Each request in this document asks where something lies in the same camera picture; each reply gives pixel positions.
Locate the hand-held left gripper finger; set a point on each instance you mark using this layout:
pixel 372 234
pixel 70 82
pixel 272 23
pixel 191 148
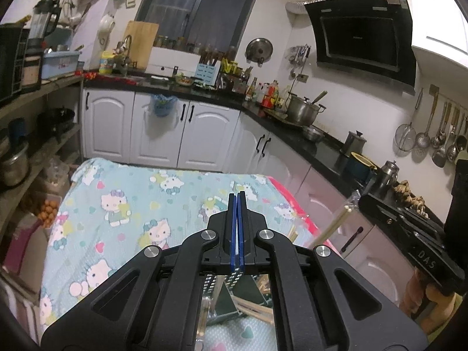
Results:
pixel 233 226
pixel 241 226

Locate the wooden chopstick pair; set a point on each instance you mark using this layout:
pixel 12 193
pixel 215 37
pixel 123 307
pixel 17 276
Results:
pixel 334 225

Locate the person's right hand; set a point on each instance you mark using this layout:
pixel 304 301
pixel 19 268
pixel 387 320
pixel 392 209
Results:
pixel 416 294

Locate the pile of ginger roots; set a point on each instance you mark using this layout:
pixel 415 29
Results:
pixel 409 197

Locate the steel kettle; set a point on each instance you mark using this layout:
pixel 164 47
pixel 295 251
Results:
pixel 387 175

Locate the hanging steel spatula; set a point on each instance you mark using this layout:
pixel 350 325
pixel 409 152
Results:
pixel 438 157

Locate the blue enamel pot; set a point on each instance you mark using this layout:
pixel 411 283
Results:
pixel 360 166

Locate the hanging slotted ladle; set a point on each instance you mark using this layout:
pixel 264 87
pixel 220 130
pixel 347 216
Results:
pixel 423 139

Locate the hanging mesh strainer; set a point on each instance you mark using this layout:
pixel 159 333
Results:
pixel 405 139

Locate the hanging steel ladle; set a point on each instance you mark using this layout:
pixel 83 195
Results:
pixel 437 140

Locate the dark metal kettle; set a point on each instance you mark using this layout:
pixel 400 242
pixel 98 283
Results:
pixel 354 142

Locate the small steel bowl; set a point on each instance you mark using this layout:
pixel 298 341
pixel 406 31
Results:
pixel 312 133

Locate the cartoon cat printed blanket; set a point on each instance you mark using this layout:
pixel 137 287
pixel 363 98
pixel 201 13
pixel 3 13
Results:
pixel 120 175

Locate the large steel cooking pot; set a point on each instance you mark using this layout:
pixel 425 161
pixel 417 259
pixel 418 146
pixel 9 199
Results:
pixel 301 111

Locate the cluster of condiment bottles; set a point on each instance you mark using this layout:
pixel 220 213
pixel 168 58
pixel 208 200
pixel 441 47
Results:
pixel 268 95

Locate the blue plastic bag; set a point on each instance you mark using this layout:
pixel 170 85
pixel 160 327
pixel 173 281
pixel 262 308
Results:
pixel 161 108

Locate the light blue knife block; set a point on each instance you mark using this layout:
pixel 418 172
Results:
pixel 206 73

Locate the white kitchen cabinets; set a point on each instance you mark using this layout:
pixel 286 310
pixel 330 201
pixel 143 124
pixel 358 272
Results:
pixel 109 124

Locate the white countertop appliance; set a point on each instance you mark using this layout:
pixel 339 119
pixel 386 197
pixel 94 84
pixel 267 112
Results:
pixel 172 60

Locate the hanging kitchen tools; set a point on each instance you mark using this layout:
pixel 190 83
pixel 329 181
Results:
pixel 299 58

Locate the hanging steel pot lid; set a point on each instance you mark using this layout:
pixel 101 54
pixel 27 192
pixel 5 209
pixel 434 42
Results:
pixel 259 49

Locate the pile of oranges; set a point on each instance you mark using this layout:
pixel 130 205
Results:
pixel 49 210

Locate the row of spice jars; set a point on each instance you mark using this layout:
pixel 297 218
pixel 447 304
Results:
pixel 172 42

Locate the black frying pan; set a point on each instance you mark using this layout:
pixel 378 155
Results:
pixel 56 119

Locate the yellow canister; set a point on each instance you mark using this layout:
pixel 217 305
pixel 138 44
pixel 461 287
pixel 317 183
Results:
pixel 106 62

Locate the pink cardboard box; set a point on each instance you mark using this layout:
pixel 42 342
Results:
pixel 25 243

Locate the wooden cutting board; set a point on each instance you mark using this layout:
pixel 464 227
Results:
pixel 140 40

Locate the black range hood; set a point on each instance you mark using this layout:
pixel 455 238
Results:
pixel 358 36

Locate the metal sink faucet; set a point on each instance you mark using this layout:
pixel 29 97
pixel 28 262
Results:
pixel 128 42

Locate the dark framed window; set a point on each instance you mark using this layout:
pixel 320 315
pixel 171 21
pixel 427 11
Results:
pixel 197 11

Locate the steel pot with lid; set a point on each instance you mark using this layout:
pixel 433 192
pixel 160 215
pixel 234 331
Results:
pixel 12 164

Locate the light blue plastic container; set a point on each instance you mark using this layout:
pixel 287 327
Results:
pixel 60 64

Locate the white hanging colander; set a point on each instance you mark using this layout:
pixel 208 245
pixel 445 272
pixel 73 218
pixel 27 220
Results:
pixel 106 25

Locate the kitchen shelf unit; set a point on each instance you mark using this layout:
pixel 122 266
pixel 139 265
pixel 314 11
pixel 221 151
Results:
pixel 36 93

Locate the black microwave oven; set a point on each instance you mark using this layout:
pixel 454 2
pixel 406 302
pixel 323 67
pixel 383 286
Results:
pixel 9 62

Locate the blender with dark base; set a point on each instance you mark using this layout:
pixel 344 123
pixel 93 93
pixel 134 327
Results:
pixel 44 18

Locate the white wall cabinet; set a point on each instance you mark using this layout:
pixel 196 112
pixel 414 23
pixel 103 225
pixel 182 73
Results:
pixel 438 14

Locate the silver exhaust duct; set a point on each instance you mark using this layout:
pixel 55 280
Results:
pixel 318 0

